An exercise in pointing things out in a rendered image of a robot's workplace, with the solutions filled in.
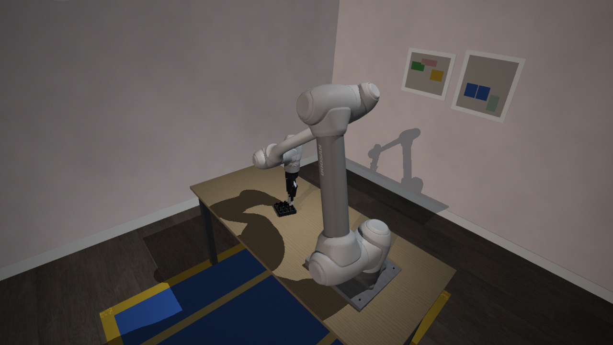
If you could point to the black knob box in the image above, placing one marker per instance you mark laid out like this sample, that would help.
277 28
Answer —
283 209

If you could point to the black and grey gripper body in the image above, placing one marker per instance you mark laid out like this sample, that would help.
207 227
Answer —
291 177

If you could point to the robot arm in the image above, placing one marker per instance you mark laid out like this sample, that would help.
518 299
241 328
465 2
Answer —
340 253

